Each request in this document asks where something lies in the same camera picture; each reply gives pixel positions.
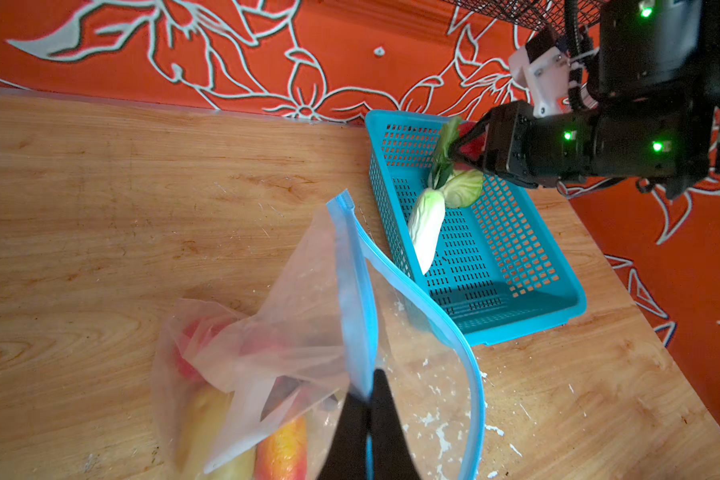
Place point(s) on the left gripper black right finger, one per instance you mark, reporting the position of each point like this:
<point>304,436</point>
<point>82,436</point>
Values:
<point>388,453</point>

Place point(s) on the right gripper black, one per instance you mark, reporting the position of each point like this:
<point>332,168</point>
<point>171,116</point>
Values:
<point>658,135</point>

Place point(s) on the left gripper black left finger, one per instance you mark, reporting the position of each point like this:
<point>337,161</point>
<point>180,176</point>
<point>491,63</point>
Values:
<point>348,455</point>

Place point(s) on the orange yellow mango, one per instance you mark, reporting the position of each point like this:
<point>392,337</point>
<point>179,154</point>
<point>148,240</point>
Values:
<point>283,455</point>

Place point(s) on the clear zip top bag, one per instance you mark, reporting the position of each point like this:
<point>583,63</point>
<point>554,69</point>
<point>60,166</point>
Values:
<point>339,310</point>

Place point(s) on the red fruit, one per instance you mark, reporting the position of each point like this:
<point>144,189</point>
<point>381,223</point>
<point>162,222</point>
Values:
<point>193,339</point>
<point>470,142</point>

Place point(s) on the white radish with leaves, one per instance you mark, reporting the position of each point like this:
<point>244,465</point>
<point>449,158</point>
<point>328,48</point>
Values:
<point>428,213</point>

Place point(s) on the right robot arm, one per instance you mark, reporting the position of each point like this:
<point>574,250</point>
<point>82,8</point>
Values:
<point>619,90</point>

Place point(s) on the teal plastic basket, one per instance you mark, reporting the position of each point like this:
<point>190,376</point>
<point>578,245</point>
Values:
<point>498,272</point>

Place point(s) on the green cabbage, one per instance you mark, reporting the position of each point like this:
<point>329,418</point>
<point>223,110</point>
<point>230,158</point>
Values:
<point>463,189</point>

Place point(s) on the black wire wall basket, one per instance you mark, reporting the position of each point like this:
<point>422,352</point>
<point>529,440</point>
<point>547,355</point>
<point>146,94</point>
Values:
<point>534,14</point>

